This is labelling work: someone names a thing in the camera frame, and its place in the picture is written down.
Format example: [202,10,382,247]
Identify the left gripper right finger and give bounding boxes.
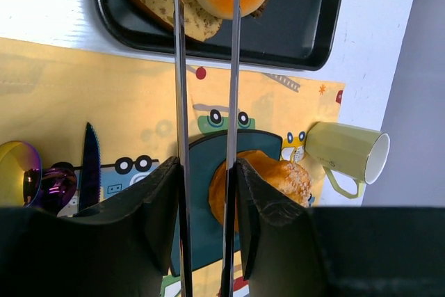
[236,159,444,296]

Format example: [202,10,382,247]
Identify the dark brown pastry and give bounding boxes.
[250,1,267,18]

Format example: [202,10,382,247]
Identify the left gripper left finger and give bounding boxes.
[1,156,179,296]

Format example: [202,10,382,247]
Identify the silver metal tongs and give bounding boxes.
[174,0,241,296]

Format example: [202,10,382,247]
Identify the gold iridescent spoon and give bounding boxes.
[1,141,42,207]

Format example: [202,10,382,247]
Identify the iridescent purple knife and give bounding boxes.
[79,122,101,211]

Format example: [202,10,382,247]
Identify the teal square plate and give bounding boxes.
[189,129,282,271]

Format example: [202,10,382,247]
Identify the yellow vehicle print placemat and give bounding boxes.
[0,36,346,297]

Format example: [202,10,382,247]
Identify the purple iridescent spoon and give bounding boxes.
[23,162,77,216]

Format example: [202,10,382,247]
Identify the light green mug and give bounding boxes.
[305,122,391,199]

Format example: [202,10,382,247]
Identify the orange bundt cake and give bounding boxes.
[208,150,312,224]

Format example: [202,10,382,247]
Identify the black baking tray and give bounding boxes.
[97,0,341,71]

